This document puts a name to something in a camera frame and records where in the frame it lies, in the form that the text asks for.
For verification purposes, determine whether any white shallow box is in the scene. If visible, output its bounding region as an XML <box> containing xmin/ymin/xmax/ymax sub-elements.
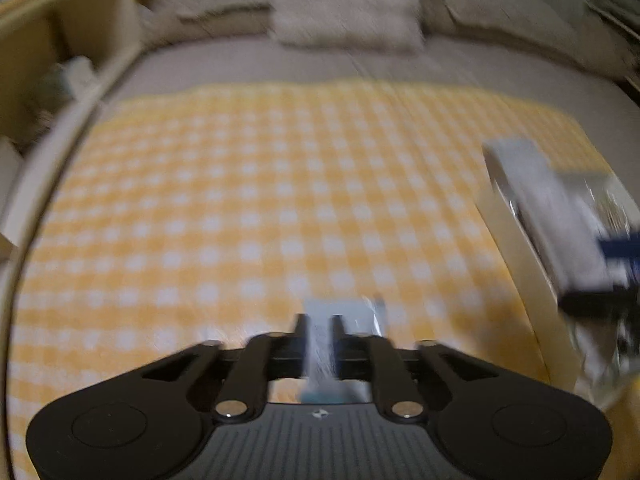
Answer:
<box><xmin>477</xmin><ymin>138</ymin><xmax>639</xmax><ymax>410</ymax></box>

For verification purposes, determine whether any beige folded fluffy blanket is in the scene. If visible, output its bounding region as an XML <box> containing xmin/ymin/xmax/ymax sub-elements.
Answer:
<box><xmin>139</xmin><ymin>0</ymin><xmax>271</xmax><ymax>50</ymax></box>

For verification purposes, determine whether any wooden headboard shelf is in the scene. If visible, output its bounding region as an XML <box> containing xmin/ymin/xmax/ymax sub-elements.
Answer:
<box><xmin>1</xmin><ymin>0</ymin><xmax>152</xmax><ymax>260</ymax></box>

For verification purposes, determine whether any white tissue box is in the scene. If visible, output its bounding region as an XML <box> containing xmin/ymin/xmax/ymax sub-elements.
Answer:
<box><xmin>37</xmin><ymin>56</ymin><xmax>98</xmax><ymax>108</ymax></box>

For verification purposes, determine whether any grey bed sheet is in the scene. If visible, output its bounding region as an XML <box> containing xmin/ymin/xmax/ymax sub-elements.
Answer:
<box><xmin>112</xmin><ymin>36</ymin><xmax>639</xmax><ymax>132</ymax></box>

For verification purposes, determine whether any yellow white checkered blanket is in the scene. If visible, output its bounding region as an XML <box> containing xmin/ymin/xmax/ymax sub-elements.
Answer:
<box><xmin>8</xmin><ymin>80</ymin><xmax>608</xmax><ymax>479</ymax></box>

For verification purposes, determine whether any fluffy white square pillow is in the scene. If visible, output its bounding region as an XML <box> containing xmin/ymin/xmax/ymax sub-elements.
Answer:
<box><xmin>270</xmin><ymin>0</ymin><xmax>423</xmax><ymax>52</ymax></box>

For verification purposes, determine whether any light blue printed sachet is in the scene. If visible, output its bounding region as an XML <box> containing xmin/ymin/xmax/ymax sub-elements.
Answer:
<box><xmin>298</xmin><ymin>296</ymin><xmax>388</xmax><ymax>404</ymax></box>

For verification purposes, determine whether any beige long pillow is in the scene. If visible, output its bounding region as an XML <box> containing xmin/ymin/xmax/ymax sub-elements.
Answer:
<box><xmin>420</xmin><ymin>0</ymin><xmax>639</xmax><ymax>80</ymax></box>

